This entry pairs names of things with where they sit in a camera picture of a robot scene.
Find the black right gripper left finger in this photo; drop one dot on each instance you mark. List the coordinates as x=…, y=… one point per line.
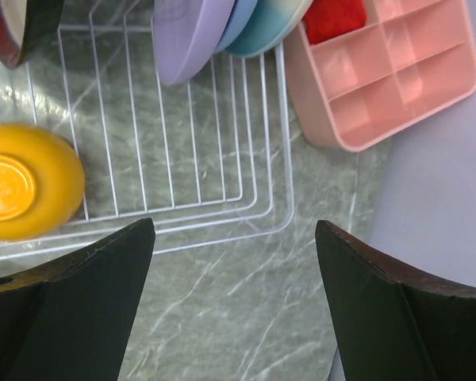
x=71, y=318

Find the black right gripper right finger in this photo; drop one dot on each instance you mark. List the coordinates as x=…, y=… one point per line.
x=393, y=321

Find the orange-yellow bowl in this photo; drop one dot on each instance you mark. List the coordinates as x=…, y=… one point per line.
x=42, y=181

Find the white wire dish rack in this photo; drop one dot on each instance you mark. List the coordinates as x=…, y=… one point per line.
x=208, y=161

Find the dark red rimmed plate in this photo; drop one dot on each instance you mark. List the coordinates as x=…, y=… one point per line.
x=26, y=27

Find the lavender plate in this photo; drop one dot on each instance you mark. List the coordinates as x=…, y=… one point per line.
x=186, y=34

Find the cream and blue plate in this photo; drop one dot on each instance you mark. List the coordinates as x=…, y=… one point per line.
x=270, y=22

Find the pink compartment organizer tray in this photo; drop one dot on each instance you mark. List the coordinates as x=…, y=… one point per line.
x=411, y=60

